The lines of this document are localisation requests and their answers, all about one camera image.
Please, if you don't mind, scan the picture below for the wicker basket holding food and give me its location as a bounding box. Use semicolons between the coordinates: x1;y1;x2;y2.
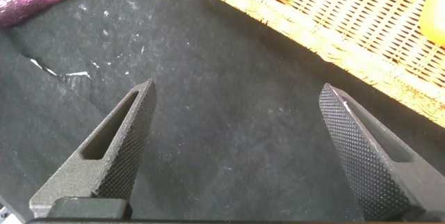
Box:
189;0;445;129

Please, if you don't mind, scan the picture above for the orange fruit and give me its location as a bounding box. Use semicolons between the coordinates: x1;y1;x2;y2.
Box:
419;0;445;47

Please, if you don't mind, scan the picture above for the black tablecloth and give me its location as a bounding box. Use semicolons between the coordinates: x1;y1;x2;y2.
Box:
0;0;445;222

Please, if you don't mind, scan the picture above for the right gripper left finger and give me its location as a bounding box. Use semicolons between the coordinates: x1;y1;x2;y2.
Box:
29;79;157;218

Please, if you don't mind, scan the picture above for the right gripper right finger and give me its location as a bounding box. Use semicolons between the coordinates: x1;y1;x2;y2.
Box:
318;83;445;222

